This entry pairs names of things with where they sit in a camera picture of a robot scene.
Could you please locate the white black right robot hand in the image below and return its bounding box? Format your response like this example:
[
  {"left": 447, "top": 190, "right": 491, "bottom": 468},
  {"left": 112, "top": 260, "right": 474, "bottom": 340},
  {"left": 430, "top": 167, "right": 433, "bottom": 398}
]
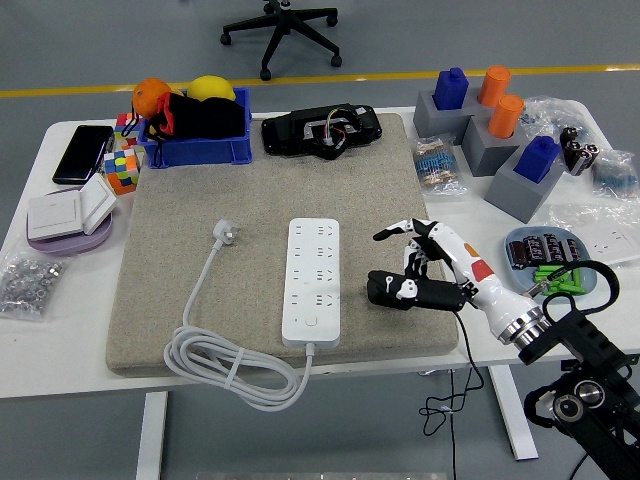
[{"left": 372, "top": 217, "right": 535, "bottom": 339}]

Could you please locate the thin black plug cord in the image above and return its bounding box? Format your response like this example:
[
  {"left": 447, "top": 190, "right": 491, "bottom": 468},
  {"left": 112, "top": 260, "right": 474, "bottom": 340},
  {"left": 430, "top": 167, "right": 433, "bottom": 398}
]
[{"left": 418, "top": 307, "right": 486, "bottom": 480}]

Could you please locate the black plug adapter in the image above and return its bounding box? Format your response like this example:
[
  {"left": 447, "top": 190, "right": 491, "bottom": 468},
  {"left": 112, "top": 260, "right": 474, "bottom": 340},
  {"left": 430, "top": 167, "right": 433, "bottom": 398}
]
[{"left": 366, "top": 269, "right": 401, "bottom": 306}]

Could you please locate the white power strip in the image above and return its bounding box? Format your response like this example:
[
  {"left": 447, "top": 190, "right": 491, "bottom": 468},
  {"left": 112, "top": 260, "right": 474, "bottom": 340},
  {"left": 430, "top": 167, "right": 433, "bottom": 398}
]
[{"left": 280, "top": 217, "right": 342, "bottom": 350}]

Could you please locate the light blue plate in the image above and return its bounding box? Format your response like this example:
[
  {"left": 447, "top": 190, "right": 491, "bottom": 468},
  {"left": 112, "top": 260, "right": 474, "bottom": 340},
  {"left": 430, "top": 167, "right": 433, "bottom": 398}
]
[{"left": 503, "top": 225, "right": 599, "bottom": 300}]

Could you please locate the grey holder block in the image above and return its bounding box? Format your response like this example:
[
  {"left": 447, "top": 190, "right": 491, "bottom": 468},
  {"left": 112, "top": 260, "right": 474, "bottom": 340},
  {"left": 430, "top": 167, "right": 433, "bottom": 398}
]
[
  {"left": 459, "top": 113, "right": 529, "bottom": 178},
  {"left": 483, "top": 144, "right": 566, "bottom": 225},
  {"left": 412, "top": 85, "right": 494, "bottom": 141}
]

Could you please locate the clear plastic bag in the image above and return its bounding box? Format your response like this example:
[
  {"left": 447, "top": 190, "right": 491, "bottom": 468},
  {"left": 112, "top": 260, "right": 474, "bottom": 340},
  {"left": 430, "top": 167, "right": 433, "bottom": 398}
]
[{"left": 547, "top": 202, "right": 640, "bottom": 271}]

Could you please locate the bag of striped resistors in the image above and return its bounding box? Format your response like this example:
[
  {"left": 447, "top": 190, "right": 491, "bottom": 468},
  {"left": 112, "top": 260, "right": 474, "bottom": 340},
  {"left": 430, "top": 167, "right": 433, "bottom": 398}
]
[{"left": 410, "top": 135, "right": 469, "bottom": 197}]

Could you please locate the blue square peg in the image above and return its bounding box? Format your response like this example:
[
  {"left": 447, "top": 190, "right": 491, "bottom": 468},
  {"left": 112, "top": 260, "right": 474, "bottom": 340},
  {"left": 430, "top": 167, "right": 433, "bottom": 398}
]
[
  {"left": 513, "top": 135, "right": 562, "bottom": 185},
  {"left": 432, "top": 67, "right": 470, "bottom": 111}
]

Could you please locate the white table leg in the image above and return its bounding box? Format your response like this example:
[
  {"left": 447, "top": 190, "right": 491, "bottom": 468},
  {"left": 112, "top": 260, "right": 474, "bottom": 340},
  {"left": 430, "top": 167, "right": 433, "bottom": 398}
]
[
  {"left": 487, "top": 364, "right": 540, "bottom": 461},
  {"left": 134, "top": 391, "right": 170, "bottom": 480}
]

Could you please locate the orange cylinder peg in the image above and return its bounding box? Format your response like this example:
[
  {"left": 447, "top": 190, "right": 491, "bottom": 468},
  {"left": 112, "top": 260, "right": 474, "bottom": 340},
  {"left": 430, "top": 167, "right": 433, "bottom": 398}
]
[
  {"left": 487, "top": 93, "right": 526, "bottom": 140},
  {"left": 477, "top": 64, "right": 512, "bottom": 108}
]

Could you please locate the bag of black capacitors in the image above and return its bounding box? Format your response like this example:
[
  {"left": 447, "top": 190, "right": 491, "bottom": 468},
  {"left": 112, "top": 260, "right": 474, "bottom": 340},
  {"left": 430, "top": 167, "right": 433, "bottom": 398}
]
[{"left": 557, "top": 125, "right": 601, "bottom": 177}]

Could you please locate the bag of blue resistors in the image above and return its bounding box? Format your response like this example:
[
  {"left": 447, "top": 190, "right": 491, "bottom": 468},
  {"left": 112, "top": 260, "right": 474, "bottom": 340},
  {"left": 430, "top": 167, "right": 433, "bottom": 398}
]
[{"left": 589, "top": 148, "right": 640, "bottom": 201}]

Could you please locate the clear bag of small parts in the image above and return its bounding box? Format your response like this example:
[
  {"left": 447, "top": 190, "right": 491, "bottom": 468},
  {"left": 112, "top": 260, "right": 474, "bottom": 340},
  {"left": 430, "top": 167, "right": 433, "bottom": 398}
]
[{"left": 517, "top": 95, "right": 591, "bottom": 146}]

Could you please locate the open black electronic housing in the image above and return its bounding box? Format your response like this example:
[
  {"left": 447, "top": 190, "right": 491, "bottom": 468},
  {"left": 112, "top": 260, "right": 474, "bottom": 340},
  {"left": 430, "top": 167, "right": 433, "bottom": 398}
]
[{"left": 260, "top": 103, "right": 384, "bottom": 161}]

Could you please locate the grey-brown felt mat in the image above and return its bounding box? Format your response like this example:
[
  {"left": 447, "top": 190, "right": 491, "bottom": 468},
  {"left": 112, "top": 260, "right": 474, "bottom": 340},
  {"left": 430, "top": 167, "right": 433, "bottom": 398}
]
[{"left": 104, "top": 112, "right": 460, "bottom": 379}]

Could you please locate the blue plastic bin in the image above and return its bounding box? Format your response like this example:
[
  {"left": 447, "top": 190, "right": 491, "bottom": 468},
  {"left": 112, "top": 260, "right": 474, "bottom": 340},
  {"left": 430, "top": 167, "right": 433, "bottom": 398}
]
[{"left": 137, "top": 87, "right": 254, "bottom": 169}]

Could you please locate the black office chair base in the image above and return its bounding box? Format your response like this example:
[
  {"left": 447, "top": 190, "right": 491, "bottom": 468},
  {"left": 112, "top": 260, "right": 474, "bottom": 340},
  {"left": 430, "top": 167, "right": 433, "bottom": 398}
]
[{"left": 219, "top": 0, "right": 344, "bottom": 82}]

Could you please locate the yellow lemon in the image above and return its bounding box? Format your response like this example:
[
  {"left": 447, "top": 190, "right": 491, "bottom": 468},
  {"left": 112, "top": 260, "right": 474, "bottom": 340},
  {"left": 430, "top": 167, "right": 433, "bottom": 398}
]
[{"left": 185, "top": 74, "right": 236, "bottom": 104}]

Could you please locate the colourful puzzle cube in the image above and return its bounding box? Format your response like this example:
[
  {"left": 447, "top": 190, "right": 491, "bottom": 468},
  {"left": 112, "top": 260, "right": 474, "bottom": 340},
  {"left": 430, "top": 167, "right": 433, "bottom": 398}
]
[
  {"left": 113, "top": 112, "right": 146, "bottom": 151},
  {"left": 102, "top": 148, "right": 141, "bottom": 196}
]

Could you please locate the orange fruit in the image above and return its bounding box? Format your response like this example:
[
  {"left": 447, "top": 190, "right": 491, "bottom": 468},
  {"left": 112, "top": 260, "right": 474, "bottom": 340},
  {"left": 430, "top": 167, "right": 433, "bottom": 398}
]
[{"left": 131, "top": 77, "right": 174, "bottom": 120}]

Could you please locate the black smartphone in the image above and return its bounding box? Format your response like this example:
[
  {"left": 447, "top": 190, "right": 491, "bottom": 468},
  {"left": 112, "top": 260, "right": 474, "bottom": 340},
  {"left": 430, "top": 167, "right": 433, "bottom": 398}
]
[{"left": 51, "top": 124, "right": 115, "bottom": 186}]

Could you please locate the purple plate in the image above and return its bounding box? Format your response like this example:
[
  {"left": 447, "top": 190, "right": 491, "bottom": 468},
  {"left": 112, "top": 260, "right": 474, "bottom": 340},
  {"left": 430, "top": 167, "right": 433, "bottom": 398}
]
[{"left": 25, "top": 187, "right": 115, "bottom": 257}]

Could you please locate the bag of metal nuts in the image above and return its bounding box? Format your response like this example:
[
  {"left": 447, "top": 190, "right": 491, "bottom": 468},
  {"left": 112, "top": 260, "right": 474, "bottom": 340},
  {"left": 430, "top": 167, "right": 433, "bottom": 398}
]
[{"left": 0, "top": 249, "right": 69, "bottom": 322}]

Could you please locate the white wall socket panel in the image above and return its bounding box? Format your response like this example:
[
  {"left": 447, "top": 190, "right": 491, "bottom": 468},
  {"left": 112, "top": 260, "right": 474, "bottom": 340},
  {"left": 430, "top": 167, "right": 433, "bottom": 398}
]
[{"left": 577, "top": 224, "right": 640, "bottom": 269}]

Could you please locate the black floor cable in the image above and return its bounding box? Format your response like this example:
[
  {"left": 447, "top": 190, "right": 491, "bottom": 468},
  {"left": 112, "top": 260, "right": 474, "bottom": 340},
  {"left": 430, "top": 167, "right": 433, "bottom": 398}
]
[{"left": 569, "top": 451, "right": 602, "bottom": 480}]

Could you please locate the white power cord with plug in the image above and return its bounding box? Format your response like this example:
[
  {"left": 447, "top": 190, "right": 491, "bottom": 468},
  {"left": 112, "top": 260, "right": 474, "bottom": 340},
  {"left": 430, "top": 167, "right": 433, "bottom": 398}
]
[{"left": 163, "top": 218, "right": 317, "bottom": 414}]

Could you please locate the black drawstring pouch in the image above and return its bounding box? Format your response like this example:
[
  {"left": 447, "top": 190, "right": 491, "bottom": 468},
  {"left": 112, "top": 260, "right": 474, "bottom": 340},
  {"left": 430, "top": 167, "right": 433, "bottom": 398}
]
[{"left": 144, "top": 92, "right": 247, "bottom": 169}]

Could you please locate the white wall switch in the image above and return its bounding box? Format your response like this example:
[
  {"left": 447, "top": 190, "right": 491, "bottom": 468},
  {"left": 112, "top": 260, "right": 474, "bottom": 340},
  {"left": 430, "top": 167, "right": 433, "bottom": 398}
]
[
  {"left": 78, "top": 173, "right": 119, "bottom": 236},
  {"left": 27, "top": 189, "right": 84, "bottom": 242}
]

